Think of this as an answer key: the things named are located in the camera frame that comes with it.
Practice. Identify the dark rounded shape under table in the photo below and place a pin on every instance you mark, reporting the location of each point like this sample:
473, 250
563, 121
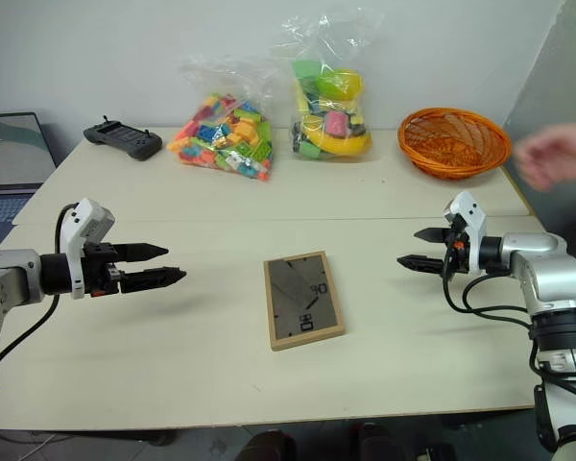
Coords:
269, 446

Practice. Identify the grey partition panel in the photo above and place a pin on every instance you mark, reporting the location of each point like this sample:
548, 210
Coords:
557, 72

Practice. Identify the person's bare hand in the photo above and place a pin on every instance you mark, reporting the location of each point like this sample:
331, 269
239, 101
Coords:
552, 153

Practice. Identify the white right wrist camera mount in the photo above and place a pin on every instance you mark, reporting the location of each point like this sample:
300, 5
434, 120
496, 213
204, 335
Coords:
470, 206

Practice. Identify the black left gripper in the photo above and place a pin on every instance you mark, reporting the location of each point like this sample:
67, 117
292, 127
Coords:
98, 276

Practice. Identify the plastic bag of colourful toys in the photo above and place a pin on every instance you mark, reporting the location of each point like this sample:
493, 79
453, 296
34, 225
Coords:
331, 139

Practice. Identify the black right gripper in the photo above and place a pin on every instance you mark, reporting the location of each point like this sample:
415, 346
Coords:
456, 235

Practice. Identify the black handheld controller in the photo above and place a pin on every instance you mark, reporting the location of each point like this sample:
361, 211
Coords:
125, 139

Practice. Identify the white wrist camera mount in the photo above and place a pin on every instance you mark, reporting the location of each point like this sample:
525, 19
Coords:
77, 230
470, 206

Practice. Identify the plastic bag of building blocks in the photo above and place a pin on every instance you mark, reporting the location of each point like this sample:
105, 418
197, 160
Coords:
230, 139

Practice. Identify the orange wicker basket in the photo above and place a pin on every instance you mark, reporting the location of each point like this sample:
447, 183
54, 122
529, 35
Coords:
451, 144

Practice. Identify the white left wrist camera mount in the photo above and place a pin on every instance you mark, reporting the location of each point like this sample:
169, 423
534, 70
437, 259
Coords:
77, 230

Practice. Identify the wooden picture frame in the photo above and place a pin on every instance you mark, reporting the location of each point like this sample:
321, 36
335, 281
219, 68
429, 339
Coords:
300, 298

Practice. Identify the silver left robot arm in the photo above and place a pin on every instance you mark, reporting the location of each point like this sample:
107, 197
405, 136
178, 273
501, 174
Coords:
9, 278

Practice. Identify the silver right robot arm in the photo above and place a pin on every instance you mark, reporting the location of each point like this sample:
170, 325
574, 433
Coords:
533, 249

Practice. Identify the grey laptop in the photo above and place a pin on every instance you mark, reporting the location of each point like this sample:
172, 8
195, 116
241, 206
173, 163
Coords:
9, 158

